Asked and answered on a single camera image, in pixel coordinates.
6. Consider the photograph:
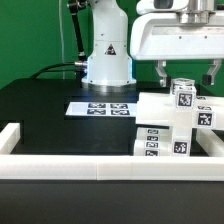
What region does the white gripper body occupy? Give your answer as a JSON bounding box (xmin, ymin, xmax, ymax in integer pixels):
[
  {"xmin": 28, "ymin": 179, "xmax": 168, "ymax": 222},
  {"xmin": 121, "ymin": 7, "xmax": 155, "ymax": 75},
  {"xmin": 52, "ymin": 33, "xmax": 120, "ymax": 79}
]
[{"xmin": 130, "ymin": 0, "xmax": 224, "ymax": 61}]

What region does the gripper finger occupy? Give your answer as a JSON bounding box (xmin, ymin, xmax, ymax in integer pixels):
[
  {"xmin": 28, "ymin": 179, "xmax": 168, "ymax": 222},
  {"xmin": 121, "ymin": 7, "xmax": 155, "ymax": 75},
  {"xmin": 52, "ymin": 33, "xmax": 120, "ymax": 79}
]
[
  {"xmin": 155, "ymin": 60, "xmax": 168, "ymax": 87},
  {"xmin": 202, "ymin": 59, "xmax": 222, "ymax": 86}
]

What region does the white tagged cube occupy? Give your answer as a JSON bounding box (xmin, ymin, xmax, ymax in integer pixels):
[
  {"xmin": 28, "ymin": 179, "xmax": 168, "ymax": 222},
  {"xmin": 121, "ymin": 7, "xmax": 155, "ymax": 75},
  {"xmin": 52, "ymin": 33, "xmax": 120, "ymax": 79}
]
[
  {"xmin": 175, "ymin": 86, "xmax": 196, "ymax": 109},
  {"xmin": 170, "ymin": 78, "xmax": 195, "ymax": 95}
]

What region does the white chair back frame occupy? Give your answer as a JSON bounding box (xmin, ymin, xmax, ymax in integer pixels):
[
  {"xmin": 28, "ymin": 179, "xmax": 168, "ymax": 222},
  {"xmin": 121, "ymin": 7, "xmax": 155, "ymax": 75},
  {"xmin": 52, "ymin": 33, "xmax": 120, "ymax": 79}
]
[{"xmin": 136, "ymin": 93, "xmax": 215, "ymax": 128}]

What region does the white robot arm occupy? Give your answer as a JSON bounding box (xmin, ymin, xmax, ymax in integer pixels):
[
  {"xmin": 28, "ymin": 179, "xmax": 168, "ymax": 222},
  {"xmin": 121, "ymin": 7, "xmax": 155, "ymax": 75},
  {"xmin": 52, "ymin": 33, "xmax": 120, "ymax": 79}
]
[{"xmin": 83, "ymin": 0, "xmax": 224, "ymax": 88}]

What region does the white marker sheet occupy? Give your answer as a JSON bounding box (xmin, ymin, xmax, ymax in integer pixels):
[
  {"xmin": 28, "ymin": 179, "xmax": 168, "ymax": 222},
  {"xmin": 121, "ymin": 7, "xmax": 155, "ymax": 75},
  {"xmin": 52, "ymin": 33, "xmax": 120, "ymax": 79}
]
[{"xmin": 66, "ymin": 102, "xmax": 136, "ymax": 117}]

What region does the white hanging cable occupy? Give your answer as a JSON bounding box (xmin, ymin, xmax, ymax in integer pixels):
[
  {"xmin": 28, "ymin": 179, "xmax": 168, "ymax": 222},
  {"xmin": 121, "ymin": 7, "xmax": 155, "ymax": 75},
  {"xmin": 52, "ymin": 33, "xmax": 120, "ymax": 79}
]
[{"xmin": 58, "ymin": 0, "xmax": 66, "ymax": 80}]

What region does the black cable bundle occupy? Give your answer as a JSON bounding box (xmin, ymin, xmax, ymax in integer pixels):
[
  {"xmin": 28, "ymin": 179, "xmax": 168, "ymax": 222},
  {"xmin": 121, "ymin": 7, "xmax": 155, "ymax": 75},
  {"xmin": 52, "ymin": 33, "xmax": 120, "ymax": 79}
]
[{"xmin": 29, "ymin": 61, "xmax": 88, "ymax": 80}]

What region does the white U-shaped obstacle frame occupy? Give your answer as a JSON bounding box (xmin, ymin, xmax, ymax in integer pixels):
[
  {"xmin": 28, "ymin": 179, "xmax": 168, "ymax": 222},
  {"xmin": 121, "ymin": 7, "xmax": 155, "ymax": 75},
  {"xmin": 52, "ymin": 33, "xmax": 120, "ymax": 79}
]
[{"xmin": 0, "ymin": 123, "xmax": 224, "ymax": 181}]

